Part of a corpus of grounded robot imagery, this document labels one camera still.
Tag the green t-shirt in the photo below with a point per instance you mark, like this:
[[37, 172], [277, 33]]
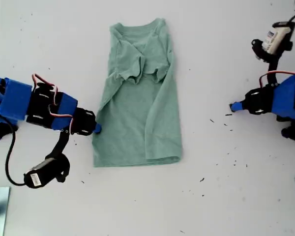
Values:
[[127, 123]]

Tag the steel plate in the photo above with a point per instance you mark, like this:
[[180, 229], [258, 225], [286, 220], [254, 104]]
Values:
[[2, 209]]

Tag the black camera stalk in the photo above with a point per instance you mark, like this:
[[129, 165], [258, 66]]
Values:
[[273, 64], [60, 147]]

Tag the black silver camera box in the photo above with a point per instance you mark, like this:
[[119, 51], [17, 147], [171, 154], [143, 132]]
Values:
[[277, 37]]

